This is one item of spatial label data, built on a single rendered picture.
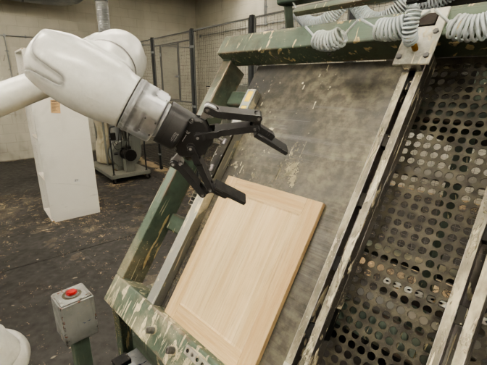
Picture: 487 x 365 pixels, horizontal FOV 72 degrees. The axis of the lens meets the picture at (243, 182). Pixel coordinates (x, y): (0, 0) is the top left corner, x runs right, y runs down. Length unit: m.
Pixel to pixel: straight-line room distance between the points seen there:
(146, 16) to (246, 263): 9.09
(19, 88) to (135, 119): 0.27
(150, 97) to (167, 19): 9.61
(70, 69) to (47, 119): 4.06
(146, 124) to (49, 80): 0.14
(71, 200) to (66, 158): 0.55
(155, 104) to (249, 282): 0.73
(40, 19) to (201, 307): 8.39
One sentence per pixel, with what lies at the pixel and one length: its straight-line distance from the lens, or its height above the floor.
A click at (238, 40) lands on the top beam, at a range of 1.66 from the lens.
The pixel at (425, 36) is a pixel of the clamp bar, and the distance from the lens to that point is 1.16.
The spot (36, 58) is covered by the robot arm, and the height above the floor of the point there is 1.74.
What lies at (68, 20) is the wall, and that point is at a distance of 9.28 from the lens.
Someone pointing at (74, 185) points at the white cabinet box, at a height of 0.44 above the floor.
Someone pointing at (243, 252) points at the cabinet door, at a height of 1.15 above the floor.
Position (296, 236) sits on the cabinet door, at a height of 1.25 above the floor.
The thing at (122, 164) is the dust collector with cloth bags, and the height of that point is 0.28.
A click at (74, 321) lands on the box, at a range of 1.50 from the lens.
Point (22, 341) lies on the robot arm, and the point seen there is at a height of 1.00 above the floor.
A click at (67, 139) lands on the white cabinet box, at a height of 1.02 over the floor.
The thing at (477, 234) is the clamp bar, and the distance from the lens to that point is 0.89.
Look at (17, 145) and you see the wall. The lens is 9.07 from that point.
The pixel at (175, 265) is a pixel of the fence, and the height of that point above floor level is 1.03.
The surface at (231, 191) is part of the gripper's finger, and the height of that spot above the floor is 1.50.
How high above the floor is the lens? 1.71
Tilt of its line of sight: 17 degrees down
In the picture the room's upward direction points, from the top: straight up
